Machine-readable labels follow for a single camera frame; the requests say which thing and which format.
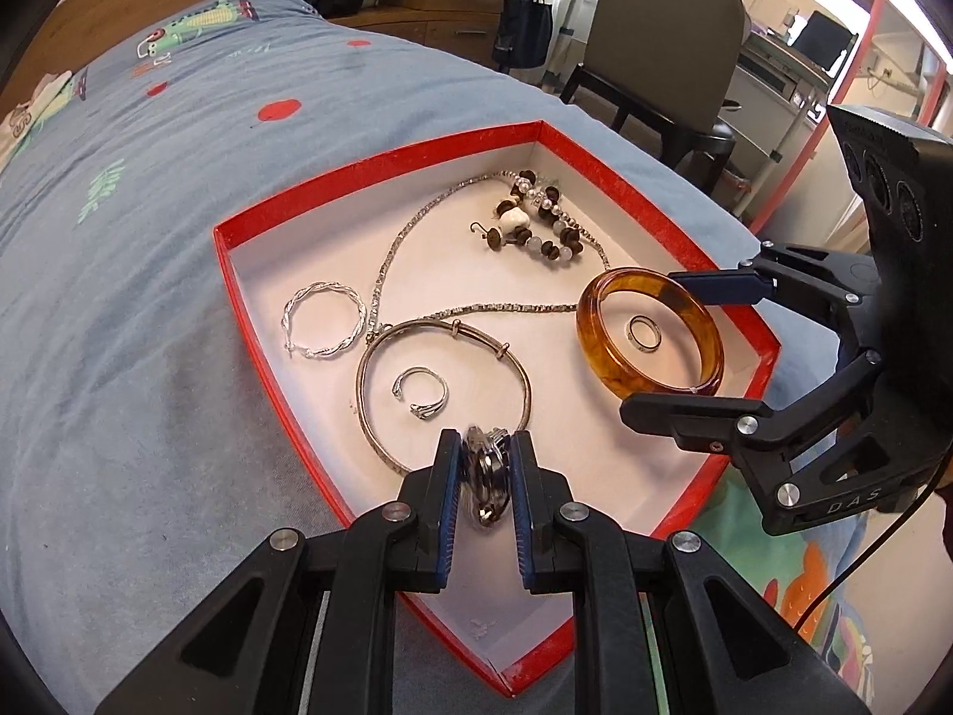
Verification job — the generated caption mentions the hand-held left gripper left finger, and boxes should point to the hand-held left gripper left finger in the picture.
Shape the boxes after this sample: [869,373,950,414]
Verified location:
[93,428,463,715]

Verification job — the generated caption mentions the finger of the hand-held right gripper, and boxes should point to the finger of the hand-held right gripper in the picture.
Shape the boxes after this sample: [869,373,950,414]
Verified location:
[619,349,889,464]
[666,242,885,323]

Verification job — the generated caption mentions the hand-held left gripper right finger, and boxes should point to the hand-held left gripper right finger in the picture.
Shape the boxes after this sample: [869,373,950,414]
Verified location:
[510,430,842,715]

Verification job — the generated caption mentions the small twisted silver hoop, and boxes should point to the small twisted silver hoop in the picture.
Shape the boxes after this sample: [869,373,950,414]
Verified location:
[460,423,516,533]

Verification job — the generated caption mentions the amber bangle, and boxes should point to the amber bangle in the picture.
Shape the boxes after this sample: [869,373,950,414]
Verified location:
[575,266,725,401]

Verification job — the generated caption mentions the thin silver bangle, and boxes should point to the thin silver bangle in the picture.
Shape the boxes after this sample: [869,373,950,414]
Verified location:
[356,319,533,478]

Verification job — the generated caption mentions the silver chain necklace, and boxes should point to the silver chain necklace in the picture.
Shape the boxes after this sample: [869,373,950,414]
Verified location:
[362,171,612,344]

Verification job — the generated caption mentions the twisted silver bracelet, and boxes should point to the twisted silver bracelet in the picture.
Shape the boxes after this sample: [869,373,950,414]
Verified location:
[281,281,368,360]

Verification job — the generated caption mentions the brown white beaded bracelet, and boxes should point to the brown white beaded bracelet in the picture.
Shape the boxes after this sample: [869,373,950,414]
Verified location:
[471,171,585,269]

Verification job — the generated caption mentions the red jewelry box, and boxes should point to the red jewelry box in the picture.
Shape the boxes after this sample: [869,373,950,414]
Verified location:
[212,119,783,700]

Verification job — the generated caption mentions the white cabinet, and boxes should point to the white cabinet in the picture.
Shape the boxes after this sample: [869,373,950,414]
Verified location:
[715,30,831,195]

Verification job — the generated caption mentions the red framed panel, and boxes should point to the red framed panel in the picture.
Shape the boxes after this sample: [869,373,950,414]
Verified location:
[748,0,887,235]

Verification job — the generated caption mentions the grey chair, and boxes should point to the grey chair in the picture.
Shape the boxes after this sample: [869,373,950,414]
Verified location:
[558,0,749,195]

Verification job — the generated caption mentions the dark blue bag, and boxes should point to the dark blue bag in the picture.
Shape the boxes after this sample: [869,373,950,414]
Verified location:
[491,0,556,76]

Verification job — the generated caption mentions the blue printed blanket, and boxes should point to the blue printed blanket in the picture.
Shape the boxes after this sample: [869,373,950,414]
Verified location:
[0,0,895,715]

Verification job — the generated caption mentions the low wooden bedside cabinet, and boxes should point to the low wooden bedside cabinet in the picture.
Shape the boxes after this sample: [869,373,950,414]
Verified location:
[328,4,515,64]

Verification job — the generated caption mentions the black cable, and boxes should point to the black cable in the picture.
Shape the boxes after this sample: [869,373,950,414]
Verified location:
[789,454,950,630]

